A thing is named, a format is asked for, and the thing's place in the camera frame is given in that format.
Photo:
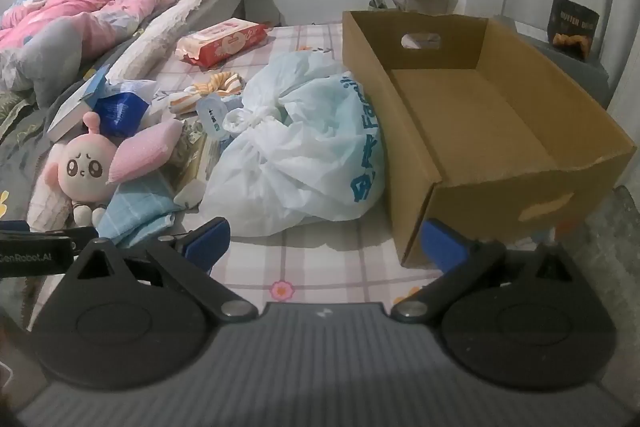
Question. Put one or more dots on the blue white tissue pack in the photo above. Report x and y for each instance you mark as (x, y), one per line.
(120, 112)

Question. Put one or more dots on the pink waffle cloth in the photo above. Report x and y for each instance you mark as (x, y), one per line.
(145, 152)

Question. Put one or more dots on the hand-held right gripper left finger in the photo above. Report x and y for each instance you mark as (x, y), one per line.
(206, 243)

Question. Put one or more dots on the gold packet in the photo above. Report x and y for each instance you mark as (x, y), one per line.
(192, 169)

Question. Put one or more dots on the grey side table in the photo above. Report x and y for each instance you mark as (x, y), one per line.
(560, 67)

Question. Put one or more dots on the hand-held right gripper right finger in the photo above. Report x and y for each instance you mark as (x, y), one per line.
(442, 244)

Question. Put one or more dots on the light blue towel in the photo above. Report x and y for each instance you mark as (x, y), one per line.
(135, 212)

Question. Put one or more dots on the large cardboard box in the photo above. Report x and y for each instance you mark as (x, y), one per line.
(475, 107)

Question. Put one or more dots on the white ribbed cloth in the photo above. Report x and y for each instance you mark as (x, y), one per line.
(47, 209)

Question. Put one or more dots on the white fluffy blanket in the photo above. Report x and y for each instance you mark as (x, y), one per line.
(170, 17)

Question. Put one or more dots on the plaid flower bedsheet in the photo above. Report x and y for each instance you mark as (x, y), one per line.
(320, 262)

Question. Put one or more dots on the pink plush toy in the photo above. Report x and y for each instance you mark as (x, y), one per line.
(85, 167)

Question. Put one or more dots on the black snack bag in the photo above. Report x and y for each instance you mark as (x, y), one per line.
(572, 27)

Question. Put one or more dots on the white plastic bag blue print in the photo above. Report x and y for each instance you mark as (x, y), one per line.
(300, 167)

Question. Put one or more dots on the red wet wipes pack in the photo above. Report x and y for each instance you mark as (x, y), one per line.
(220, 42)

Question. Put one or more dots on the white blue book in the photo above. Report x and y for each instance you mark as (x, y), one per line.
(75, 112)

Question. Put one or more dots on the orange striped white cloth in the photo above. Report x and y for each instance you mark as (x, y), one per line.
(220, 84)

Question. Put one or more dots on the grey blanket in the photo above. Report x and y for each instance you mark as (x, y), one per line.
(50, 57)

